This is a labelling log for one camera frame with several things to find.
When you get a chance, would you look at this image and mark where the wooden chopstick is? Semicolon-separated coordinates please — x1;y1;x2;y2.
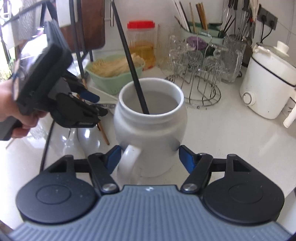
82;78;110;145

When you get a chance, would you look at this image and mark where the white ceramic jar mug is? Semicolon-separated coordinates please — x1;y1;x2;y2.
114;78;187;185

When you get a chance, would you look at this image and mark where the black chopstick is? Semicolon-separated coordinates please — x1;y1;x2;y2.
111;1;149;114

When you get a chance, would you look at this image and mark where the silver metal spoon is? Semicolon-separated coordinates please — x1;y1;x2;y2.
93;103;116;109

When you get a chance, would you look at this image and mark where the person's left hand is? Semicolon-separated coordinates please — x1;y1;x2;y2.
1;79;47;138

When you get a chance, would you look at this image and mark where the white ceramic soup spoon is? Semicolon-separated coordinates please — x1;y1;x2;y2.
76;127;117;158

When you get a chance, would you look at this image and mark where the green plastic basket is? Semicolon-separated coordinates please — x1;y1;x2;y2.
85;55;133;95

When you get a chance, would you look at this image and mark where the black metal rack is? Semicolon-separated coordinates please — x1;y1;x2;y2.
1;1;89;79

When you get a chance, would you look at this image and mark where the brown wooden cutting board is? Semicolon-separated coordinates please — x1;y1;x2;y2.
56;0;105;52

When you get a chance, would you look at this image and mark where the red lid plastic jar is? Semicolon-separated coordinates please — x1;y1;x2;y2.
127;20;156;70

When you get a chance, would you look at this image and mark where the white electric cooker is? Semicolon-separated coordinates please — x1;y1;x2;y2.
240;41;295;120

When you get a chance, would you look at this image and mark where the glass pitcher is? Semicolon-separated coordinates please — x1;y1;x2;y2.
222;36;246;83

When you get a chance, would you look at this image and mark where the green chopstick holder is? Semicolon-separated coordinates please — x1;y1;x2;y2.
176;24;224;45

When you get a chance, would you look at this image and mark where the metal wire cup rack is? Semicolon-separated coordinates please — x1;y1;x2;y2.
162;33;227;108

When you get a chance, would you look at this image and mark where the black wall socket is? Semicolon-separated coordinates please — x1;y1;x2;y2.
257;4;278;30

